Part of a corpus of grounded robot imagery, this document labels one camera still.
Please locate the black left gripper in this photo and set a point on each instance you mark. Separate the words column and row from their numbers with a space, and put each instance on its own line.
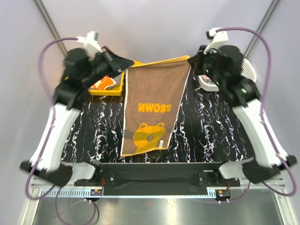
column 116, row 64

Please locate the orange white patterned towel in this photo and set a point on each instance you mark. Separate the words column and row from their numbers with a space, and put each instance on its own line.
column 106, row 83

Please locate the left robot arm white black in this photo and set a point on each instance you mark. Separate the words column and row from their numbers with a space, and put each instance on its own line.
column 80, row 73

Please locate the yellow plastic bin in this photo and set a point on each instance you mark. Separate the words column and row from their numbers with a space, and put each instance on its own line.
column 115, row 91

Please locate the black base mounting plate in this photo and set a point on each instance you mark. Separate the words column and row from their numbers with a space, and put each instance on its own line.
column 189, row 172

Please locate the left small electronics board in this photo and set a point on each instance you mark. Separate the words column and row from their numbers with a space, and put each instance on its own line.
column 96, row 192

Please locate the white perforated plastic basket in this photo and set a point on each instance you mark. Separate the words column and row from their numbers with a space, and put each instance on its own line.
column 247, row 71

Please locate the aluminium frame rail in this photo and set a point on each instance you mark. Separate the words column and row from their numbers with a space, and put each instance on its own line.
column 274, row 183

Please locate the brown yellow bear towel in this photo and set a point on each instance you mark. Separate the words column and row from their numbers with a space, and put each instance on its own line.
column 153, row 94

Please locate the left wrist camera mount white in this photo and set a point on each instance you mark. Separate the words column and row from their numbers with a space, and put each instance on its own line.
column 90, row 43

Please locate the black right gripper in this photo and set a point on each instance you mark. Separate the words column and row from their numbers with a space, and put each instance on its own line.
column 196, row 61

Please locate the right small electronics board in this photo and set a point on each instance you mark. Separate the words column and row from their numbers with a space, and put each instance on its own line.
column 223, row 194

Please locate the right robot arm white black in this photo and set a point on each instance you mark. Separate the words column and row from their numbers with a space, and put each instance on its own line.
column 223, row 67

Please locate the white slotted cable duct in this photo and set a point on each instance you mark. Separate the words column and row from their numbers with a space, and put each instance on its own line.
column 70, row 192

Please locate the small electronics board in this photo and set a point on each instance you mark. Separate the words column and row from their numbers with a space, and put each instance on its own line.
column 96, row 192
column 223, row 194

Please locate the patterned folded towel in basket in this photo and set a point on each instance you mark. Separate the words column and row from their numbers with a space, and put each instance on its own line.
column 205, row 80

